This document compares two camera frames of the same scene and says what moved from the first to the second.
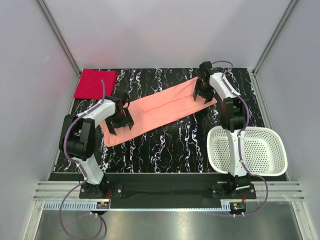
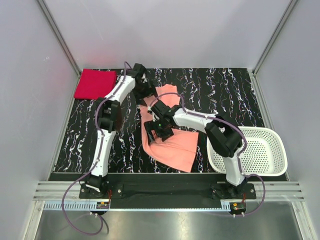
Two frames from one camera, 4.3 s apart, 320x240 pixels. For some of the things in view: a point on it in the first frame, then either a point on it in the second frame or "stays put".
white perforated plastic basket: (265, 151) stays put
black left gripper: (126, 122) -> (149, 92)
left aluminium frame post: (60, 37) stays put
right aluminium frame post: (257, 91) stays put
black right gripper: (208, 96) -> (150, 126)
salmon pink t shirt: (153, 110) -> (179, 149)
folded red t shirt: (89, 86) stays put
